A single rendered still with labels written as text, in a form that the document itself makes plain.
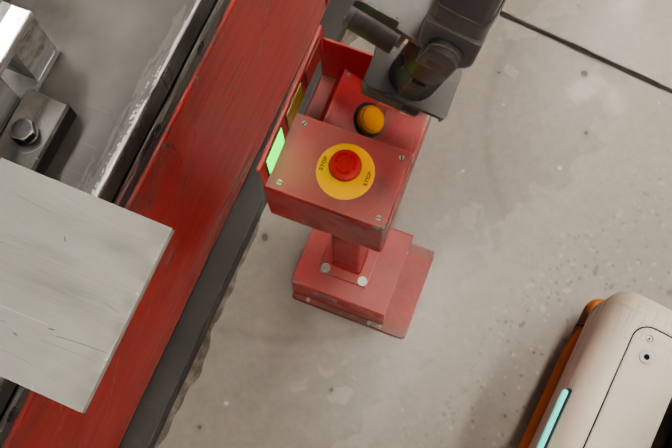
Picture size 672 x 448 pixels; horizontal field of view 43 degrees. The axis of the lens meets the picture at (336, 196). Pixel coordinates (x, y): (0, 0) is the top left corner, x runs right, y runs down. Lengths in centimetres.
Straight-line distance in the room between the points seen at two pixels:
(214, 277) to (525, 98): 79
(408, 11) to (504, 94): 112
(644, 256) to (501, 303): 32
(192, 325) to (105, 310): 97
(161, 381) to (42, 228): 96
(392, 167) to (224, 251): 80
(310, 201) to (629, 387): 74
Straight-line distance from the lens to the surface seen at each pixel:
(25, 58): 98
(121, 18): 104
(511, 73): 198
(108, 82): 101
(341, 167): 100
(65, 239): 82
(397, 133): 113
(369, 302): 166
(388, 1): 85
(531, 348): 180
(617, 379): 155
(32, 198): 84
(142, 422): 175
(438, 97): 96
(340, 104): 110
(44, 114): 98
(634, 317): 157
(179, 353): 175
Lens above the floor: 175
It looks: 73 degrees down
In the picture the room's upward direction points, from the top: 3 degrees counter-clockwise
